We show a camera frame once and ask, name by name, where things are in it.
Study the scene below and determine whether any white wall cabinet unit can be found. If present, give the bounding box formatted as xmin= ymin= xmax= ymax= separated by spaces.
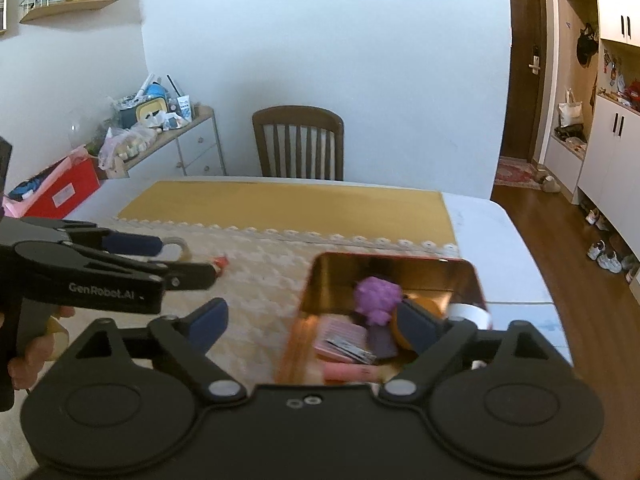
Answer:
xmin=541 ymin=0 xmax=640 ymax=306

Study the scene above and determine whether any red cardboard box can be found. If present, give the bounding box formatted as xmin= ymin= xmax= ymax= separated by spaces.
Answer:
xmin=2 ymin=146 xmax=100 ymax=219

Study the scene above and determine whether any purple spiky toy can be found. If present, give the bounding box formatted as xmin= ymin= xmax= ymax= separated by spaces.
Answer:
xmin=354 ymin=276 xmax=402 ymax=326

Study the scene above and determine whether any orange ball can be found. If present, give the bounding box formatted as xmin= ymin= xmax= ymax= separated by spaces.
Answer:
xmin=390 ymin=297 xmax=445 ymax=354

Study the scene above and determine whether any pink tube with yellow cap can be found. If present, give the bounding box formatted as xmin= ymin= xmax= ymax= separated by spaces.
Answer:
xmin=322 ymin=362 xmax=396 ymax=384

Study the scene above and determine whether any blue yellow container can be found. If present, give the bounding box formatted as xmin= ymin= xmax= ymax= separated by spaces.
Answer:
xmin=115 ymin=81 xmax=168 ymax=129

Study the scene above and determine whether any brown door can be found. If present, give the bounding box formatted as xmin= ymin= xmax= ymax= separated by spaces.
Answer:
xmin=500 ymin=0 xmax=547 ymax=162

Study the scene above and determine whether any plastic bag of items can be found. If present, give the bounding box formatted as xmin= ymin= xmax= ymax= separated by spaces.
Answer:
xmin=98 ymin=124 xmax=157 ymax=171

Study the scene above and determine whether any left hand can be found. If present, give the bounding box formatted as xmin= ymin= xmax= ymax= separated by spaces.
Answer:
xmin=3 ymin=306 xmax=76 ymax=391

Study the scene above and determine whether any beige patterned table mat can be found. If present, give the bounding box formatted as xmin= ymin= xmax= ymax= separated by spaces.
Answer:
xmin=0 ymin=216 xmax=461 ymax=461

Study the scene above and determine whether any wooden chair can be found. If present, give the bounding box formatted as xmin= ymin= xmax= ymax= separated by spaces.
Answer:
xmin=252 ymin=105 xmax=344 ymax=181

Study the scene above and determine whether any pink ridged soap dish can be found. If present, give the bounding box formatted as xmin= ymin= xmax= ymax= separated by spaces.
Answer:
xmin=314 ymin=315 xmax=375 ymax=365

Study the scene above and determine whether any purple rectangular block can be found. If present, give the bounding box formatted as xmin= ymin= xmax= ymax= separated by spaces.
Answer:
xmin=367 ymin=325 xmax=398 ymax=361

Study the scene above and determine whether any red tin box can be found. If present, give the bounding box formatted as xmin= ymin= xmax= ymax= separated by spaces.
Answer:
xmin=276 ymin=252 xmax=492 ymax=385

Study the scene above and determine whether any wooden wall shelf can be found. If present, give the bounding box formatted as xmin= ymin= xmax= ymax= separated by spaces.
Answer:
xmin=18 ymin=0 xmax=118 ymax=25

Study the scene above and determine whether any gold round lid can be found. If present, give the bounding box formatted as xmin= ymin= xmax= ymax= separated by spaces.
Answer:
xmin=157 ymin=236 xmax=192 ymax=262

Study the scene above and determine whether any white drawer sideboard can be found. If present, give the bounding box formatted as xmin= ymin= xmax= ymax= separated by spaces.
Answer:
xmin=111 ymin=104 xmax=228 ymax=179

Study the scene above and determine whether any yellow table runner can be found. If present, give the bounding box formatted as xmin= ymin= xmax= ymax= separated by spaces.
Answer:
xmin=118 ymin=180 xmax=458 ymax=250

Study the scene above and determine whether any small red item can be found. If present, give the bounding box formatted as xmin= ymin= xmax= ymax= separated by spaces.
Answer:
xmin=212 ymin=256 xmax=229 ymax=274

